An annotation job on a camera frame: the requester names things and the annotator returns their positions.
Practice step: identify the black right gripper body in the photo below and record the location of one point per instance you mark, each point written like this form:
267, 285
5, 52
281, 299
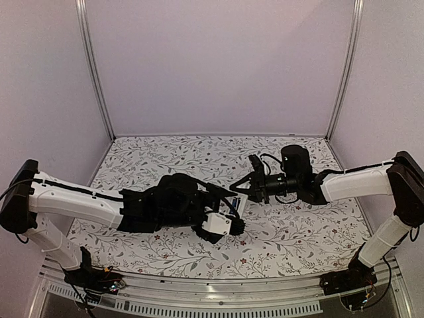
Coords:
259, 183

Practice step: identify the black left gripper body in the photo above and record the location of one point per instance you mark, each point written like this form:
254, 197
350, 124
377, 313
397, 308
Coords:
213, 201

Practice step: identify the white remote control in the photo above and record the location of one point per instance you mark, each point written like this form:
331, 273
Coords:
225, 209

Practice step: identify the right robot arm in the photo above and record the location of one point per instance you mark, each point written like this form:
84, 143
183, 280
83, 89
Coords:
401, 177

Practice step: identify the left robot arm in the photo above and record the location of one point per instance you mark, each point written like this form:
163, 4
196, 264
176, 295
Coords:
178, 200

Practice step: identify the floral patterned table mat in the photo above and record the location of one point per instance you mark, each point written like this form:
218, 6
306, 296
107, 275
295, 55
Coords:
282, 238

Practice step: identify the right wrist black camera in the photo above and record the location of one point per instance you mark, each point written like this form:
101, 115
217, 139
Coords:
261, 168

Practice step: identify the front aluminium rail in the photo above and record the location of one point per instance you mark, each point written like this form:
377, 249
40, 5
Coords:
160, 296

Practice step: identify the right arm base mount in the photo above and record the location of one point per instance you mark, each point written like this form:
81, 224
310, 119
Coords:
354, 285

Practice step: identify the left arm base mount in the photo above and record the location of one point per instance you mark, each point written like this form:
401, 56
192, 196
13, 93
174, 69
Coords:
94, 280

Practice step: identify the right aluminium frame post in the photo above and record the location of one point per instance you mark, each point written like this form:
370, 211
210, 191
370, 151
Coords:
354, 33

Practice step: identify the aluminium frame post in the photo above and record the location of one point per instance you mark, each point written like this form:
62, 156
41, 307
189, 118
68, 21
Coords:
354, 33
81, 9

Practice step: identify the left aluminium frame post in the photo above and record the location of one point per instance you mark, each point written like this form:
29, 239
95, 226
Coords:
81, 9

